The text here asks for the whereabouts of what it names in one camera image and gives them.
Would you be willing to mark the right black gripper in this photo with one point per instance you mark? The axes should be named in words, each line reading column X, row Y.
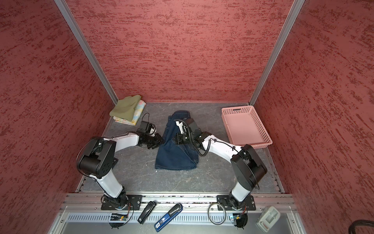
column 179, row 141

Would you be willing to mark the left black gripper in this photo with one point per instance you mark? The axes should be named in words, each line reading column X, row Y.
column 158, row 142

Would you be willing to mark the dark blue skirt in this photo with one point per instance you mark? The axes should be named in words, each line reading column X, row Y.
column 175, row 157

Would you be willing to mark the floral pastel skirt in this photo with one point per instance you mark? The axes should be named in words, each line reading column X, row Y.
column 137, row 114

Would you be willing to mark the olive green skirt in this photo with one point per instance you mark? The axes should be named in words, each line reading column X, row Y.
column 125, row 108

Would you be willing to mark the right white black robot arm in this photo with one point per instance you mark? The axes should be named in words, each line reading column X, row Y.
column 248, row 167

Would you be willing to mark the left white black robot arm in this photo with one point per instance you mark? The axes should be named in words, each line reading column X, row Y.
column 97, row 158

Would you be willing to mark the pink plastic basket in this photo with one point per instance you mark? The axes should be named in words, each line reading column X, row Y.
column 243, row 126

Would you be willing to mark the blue black stapler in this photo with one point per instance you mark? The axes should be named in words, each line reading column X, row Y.
column 168, row 217

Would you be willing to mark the left circuit board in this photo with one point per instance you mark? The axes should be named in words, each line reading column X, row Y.
column 118, row 217

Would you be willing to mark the circuit board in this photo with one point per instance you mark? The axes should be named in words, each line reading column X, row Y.
column 118, row 217
column 239, row 220

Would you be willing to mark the right circuit board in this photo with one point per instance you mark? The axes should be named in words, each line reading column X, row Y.
column 239, row 220

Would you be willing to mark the grey plastic holder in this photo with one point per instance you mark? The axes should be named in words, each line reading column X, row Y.
column 268, row 219

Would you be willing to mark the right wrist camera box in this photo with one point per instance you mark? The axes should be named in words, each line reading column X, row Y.
column 182, row 127

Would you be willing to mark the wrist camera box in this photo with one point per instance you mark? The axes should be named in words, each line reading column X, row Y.
column 147, row 128
column 182, row 127

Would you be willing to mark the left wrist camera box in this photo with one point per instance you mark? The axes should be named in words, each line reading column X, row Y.
column 147, row 128

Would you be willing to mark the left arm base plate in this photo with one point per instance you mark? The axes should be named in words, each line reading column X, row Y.
column 131, row 201

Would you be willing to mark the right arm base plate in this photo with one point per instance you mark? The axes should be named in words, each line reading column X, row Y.
column 225, row 201

